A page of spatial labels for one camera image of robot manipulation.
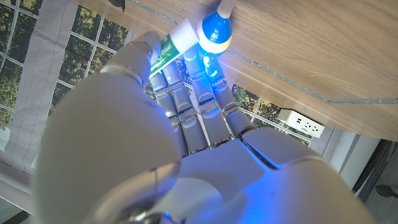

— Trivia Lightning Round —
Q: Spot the white green chisel marker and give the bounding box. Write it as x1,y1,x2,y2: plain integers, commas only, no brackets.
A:
149,18,200,78

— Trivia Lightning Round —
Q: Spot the colourful striped wooden maraca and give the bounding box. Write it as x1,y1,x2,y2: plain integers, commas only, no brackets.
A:
197,0,237,54

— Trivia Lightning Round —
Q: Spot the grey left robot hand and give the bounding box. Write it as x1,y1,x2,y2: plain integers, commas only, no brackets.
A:
30,30,379,224

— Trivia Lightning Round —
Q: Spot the white power strip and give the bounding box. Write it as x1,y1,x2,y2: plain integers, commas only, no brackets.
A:
277,108,325,139

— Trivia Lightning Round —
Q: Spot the black door handle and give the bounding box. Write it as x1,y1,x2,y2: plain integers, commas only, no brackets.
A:
375,184,398,199

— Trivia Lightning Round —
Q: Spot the black hair claw clip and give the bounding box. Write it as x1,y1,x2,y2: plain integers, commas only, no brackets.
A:
108,0,126,12

